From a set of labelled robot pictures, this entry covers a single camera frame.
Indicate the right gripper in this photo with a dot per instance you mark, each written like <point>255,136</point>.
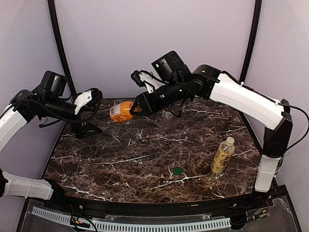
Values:
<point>143,104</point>

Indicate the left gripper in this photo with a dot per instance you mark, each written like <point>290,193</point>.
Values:
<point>85,125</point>

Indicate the orange juice bottle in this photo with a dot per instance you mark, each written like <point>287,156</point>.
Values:
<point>120,113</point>

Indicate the brown drink bottle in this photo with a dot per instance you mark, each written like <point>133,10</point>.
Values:
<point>167,118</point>

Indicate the green bottle cap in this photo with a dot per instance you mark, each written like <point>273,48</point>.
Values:
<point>177,170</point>

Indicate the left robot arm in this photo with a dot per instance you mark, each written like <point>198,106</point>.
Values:
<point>43,102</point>

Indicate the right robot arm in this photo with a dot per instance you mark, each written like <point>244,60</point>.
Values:
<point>176,82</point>

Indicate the yellow tea bottle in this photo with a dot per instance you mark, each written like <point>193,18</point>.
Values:
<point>222,157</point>

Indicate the white tea bottle cap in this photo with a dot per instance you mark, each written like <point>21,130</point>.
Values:
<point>230,141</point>

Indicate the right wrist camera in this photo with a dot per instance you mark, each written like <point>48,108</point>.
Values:
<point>145,79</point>

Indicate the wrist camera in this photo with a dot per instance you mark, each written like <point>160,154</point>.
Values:
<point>145,79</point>
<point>90,99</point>

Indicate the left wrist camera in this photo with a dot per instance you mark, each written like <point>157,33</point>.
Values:
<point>90,99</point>

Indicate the left black frame post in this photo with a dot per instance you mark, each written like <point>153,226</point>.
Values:
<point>59,44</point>

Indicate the black frame post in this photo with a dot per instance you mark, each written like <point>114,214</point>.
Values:
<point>59,44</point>
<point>251,40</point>

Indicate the black front rail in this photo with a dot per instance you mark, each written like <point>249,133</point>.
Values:
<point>230,207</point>

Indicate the white slotted cable duct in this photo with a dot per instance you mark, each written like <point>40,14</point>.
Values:
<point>132,224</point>

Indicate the right black frame post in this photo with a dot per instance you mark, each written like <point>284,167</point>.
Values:
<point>251,40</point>

